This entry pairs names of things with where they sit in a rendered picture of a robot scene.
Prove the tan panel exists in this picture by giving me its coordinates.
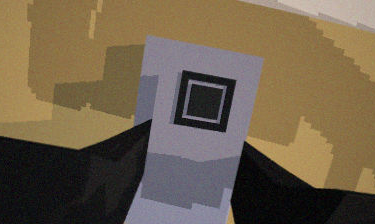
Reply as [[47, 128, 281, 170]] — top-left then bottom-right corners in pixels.
[[0, 0, 375, 194]]

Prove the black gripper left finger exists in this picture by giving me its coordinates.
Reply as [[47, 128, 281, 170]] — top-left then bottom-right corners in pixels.
[[0, 119, 152, 224]]

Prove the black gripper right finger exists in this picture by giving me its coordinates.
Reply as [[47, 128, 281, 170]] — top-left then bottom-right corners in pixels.
[[230, 141, 375, 224]]

